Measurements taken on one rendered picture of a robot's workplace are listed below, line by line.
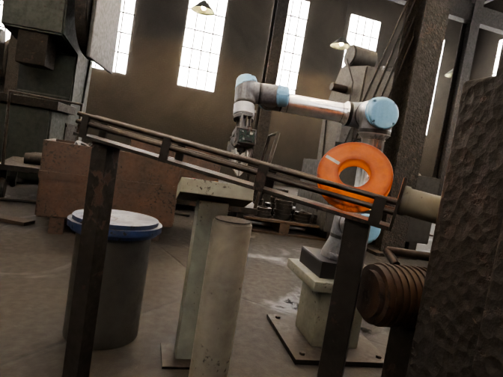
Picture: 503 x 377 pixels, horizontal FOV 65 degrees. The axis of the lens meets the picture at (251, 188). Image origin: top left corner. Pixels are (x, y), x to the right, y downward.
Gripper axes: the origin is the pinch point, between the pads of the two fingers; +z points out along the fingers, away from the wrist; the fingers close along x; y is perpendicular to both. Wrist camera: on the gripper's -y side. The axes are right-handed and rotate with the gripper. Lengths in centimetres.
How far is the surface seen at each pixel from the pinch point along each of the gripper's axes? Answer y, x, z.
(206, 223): -1.1, -8.9, 18.4
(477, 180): 85, 12, 23
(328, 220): -225, 153, -37
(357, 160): 56, 12, 11
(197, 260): -5.4, -9.9, 30.4
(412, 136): -167, 210, -116
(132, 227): -8.0, -32.1, 21.5
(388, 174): 60, 17, 15
